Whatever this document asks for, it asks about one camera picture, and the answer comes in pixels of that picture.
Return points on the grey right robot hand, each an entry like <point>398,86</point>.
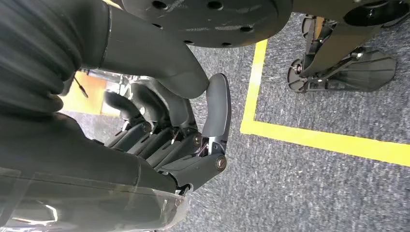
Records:
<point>153,64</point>

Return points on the yellow floor tape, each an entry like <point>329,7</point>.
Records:
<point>320,139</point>

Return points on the clear plastic hand cover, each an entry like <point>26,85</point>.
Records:
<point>96,208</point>

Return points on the black round robot hip plate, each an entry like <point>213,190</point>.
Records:
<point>208,25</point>

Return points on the orange flat panel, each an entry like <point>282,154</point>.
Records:
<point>89,96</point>

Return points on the black robot foot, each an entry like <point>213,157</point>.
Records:
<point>368,72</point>

